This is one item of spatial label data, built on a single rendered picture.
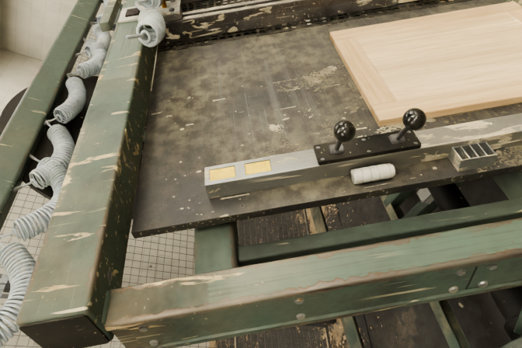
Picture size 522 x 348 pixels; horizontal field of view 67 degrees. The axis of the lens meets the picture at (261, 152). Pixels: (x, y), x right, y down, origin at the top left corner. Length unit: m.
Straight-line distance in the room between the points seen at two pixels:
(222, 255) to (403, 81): 0.60
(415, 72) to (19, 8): 7.01
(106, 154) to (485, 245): 0.67
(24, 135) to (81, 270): 0.92
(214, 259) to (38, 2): 6.91
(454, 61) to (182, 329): 0.88
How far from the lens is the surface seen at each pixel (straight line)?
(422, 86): 1.03
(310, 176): 0.78
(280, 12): 1.35
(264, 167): 0.77
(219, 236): 0.77
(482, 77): 1.09
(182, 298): 0.63
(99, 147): 0.84
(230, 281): 0.62
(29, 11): 7.59
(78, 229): 0.70
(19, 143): 1.49
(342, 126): 0.67
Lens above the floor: 1.90
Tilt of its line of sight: 22 degrees down
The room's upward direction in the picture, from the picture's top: 75 degrees counter-clockwise
